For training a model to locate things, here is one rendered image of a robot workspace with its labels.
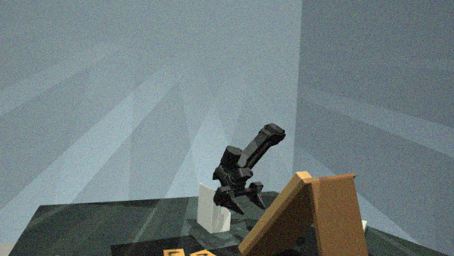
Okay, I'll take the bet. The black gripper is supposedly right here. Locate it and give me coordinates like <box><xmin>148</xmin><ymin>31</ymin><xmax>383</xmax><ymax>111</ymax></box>
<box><xmin>213</xmin><ymin>172</ymin><xmax>266</xmax><ymax>215</ymax></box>

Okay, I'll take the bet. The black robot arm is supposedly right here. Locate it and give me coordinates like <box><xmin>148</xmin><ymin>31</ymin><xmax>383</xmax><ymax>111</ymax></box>
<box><xmin>212</xmin><ymin>123</ymin><xmax>286</xmax><ymax>188</ymax></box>

